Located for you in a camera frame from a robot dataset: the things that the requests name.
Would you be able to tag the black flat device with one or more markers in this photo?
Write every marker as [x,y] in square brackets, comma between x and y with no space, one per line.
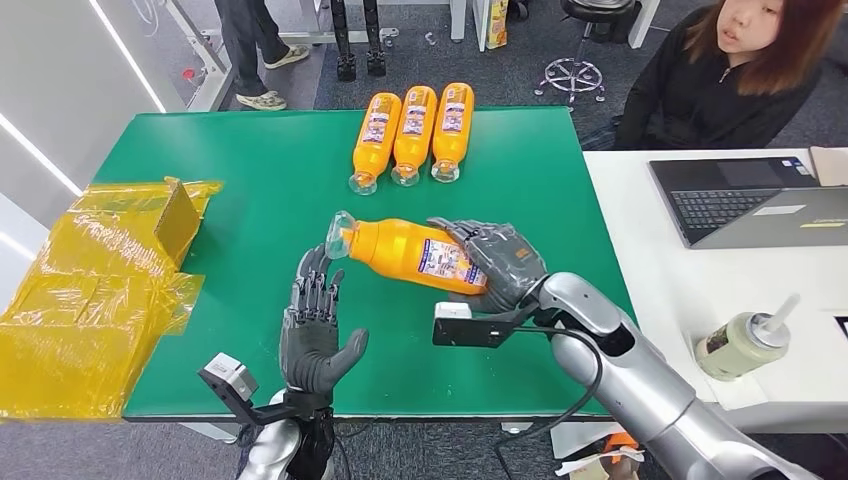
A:
[842,326]

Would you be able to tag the green table mat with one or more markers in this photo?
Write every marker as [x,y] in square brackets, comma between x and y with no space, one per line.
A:
[265,166]

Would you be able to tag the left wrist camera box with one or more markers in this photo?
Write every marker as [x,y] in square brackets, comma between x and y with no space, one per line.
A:
[228,378]

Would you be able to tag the orange and white tool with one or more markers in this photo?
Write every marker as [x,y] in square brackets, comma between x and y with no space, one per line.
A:
[619,442]

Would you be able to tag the orange bottle with label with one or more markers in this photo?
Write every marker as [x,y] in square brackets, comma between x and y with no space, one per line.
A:
[412,146]
[372,152]
[391,252]
[452,142]

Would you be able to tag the black stool with chrome base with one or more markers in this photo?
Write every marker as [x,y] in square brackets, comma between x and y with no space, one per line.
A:
[596,8]

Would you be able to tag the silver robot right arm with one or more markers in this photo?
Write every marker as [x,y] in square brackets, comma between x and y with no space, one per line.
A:
[636,384]

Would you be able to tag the dark grey open laptop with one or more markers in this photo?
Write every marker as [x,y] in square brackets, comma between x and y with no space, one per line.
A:
[722,205]

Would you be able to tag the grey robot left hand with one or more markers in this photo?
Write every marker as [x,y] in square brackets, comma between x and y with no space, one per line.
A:
[308,358]

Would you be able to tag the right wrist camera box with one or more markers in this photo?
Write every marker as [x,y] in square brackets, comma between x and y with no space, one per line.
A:
[464,331]

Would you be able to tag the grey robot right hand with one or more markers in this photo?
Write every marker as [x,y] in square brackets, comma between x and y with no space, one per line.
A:
[510,265]

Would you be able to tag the seated person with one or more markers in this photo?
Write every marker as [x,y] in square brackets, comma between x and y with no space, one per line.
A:
[702,99]

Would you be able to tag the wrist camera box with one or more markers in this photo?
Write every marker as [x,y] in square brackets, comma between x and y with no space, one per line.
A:
[464,331]
[228,378]

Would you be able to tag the yellow film wrapped cardboard box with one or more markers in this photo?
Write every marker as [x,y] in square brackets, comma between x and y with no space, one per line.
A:
[79,318]

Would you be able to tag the yellow printed carton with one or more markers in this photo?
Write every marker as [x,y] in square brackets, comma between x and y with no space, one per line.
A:
[497,26]

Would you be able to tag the standing person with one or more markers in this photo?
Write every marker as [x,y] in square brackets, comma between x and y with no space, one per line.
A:
[248,40]

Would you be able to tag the white metal frame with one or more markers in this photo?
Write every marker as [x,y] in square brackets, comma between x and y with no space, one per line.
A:
[212,73]

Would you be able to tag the black robot legs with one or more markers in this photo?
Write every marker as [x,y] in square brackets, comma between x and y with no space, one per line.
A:
[344,40]

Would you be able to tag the drink cup with straw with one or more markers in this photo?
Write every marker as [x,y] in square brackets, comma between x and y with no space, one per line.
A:
[732,344]

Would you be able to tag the white desk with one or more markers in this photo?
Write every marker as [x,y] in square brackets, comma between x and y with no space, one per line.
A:
[662,278]

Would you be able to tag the white paper napkin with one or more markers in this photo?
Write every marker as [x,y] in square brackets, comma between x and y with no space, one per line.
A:
[742,392]

